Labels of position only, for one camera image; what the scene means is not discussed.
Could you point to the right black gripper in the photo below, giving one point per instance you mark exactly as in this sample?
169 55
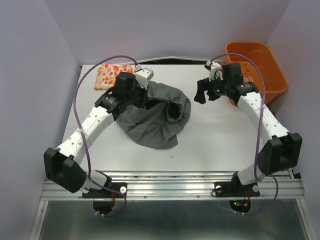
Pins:
203 85

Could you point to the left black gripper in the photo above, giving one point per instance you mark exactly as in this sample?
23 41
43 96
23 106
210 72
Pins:
145 98

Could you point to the floral orange skirt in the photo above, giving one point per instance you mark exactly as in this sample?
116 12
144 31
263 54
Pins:
107 73

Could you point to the grey skirt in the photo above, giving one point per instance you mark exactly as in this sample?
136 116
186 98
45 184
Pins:
165 115

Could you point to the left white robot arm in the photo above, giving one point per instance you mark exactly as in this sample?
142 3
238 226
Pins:
63 163

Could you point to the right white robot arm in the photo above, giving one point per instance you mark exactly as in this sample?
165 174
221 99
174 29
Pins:
281 148

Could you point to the orange plastic basket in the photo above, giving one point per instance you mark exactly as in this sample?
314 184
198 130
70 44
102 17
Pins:
273 77

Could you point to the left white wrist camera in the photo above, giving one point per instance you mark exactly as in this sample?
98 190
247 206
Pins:
143 76

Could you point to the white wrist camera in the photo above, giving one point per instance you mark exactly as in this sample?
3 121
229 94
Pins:
143 76
215 70

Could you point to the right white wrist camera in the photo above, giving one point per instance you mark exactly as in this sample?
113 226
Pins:
215 70

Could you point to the aluminium rail frame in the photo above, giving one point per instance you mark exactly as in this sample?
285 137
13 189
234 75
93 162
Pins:
169 191

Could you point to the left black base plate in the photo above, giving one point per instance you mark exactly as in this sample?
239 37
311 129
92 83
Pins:
118 187

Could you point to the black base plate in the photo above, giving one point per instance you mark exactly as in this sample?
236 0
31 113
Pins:
118 187
227 189

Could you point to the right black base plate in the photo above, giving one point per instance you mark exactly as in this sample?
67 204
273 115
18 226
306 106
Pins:
227 189

